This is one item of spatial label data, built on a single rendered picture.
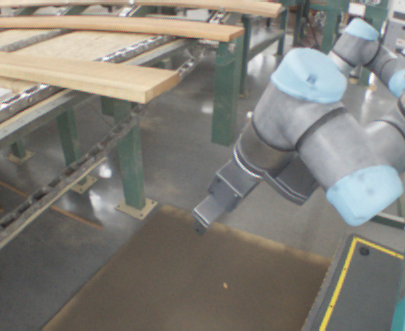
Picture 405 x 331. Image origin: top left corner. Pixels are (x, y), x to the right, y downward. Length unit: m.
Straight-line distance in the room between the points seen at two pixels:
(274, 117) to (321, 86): 0.07
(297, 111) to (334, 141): 0.05
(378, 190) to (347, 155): 0.05
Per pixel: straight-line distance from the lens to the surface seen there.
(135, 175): 1.52
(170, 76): 0.76
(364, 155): 0.33
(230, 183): 0.43
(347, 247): 1.17
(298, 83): 0.33
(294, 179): 0.43
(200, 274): 1.38
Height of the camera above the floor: 1.13
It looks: 35 degrees down
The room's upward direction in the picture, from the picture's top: 2 degrees clockwise
